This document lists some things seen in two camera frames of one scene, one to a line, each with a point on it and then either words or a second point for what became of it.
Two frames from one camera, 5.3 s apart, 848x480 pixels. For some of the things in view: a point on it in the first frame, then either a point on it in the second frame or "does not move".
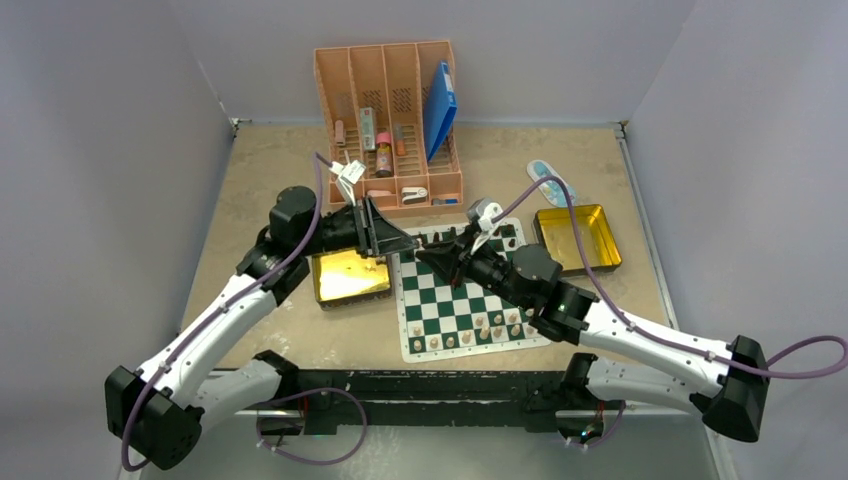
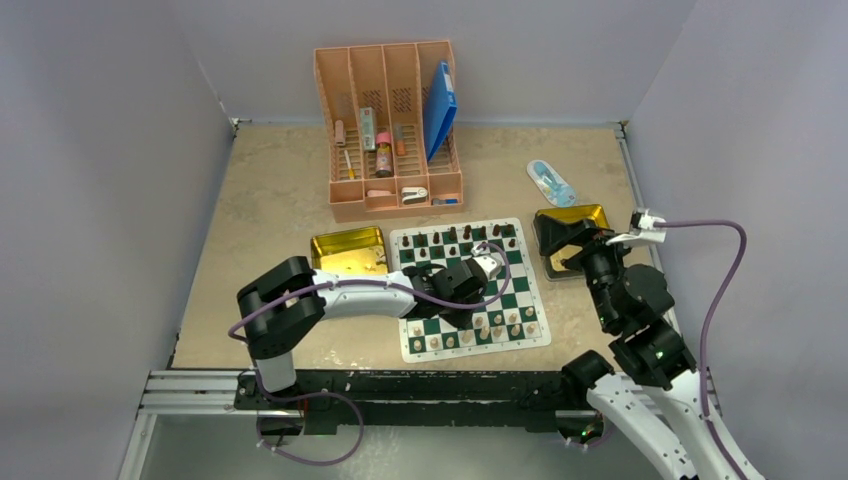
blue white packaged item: (551, 189) does not move
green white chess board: (435, 319) does not move
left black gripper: (379, 236) → (458, 321)
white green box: (367, 118) does not move
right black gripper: (452, 259) → (555, 234)
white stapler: (413, 195) does not move
